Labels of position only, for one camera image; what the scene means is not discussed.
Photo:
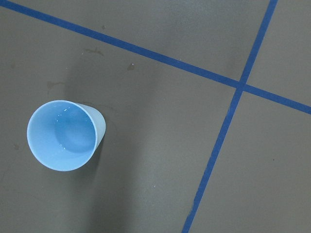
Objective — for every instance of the light blue plastic cup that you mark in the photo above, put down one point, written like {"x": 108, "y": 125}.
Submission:
{"x": 63, "y": 135}

